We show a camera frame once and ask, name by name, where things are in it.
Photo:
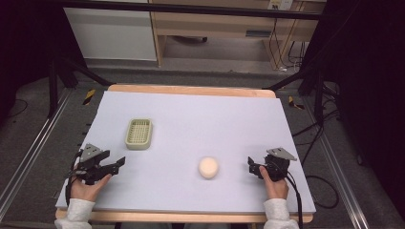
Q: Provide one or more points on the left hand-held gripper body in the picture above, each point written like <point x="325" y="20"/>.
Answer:
<point x="90" y="165"/>

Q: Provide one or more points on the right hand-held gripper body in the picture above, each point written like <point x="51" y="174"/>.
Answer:
<point x="277" y="165"/>

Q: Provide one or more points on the green slotted soap dish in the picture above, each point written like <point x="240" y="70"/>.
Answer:
<point x="139" y="133"/>

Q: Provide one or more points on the round cream soap bar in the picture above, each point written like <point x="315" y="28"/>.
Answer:
<point x="208" y="167"/>

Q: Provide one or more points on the person's right hand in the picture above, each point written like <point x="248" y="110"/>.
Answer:
<point x="275" y="188"/>

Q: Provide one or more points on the person's left hand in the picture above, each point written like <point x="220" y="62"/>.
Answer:
<point x="86" y="190"/>

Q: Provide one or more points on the yellow black tape strip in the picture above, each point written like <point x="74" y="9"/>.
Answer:
<point x="294" y="103"/>
<point x="89" y="97"/>

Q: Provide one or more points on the white foam board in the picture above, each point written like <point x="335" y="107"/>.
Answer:
<point x="197" y="127"/>

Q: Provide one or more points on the black metal stand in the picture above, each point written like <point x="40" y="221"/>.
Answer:
<point x="53" y="86"/>
<point x="318" y="95"/>

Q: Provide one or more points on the wooden table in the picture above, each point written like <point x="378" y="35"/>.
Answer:
<point x="191" y="90"/>

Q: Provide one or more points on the white cabinet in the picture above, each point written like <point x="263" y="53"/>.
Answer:
<point x="111" y="35"/>

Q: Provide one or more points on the wooden desk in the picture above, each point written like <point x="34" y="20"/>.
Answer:
<point x="219" y="24"/>

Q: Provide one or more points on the white power strip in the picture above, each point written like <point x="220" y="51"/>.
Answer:
<point x="280" y="4"/>

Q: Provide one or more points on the metal floor rail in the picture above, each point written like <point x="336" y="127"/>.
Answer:
<point x="340" y="178"/>
<point x="35" y="146"/>

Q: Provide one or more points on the black horizontal frame bar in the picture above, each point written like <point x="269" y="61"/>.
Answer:
<point x="191" y="8"/>

